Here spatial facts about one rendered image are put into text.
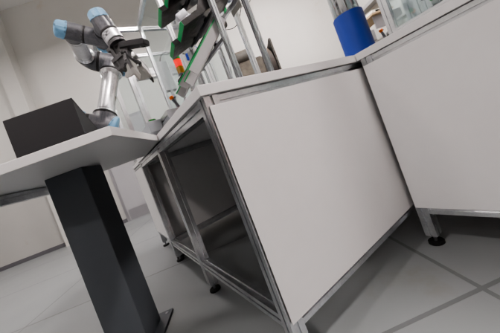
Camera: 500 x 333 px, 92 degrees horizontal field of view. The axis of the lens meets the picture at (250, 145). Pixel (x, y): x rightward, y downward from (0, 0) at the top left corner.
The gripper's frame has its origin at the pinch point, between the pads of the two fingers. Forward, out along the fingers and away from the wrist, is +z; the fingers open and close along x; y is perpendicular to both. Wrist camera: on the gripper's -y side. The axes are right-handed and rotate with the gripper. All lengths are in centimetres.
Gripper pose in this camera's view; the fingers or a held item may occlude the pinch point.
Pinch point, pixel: (146, 78)
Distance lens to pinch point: 113.5
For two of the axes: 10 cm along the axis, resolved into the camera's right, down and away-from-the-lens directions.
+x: -2.1, 1.5, -9.7
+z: 5.7, 8.2, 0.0
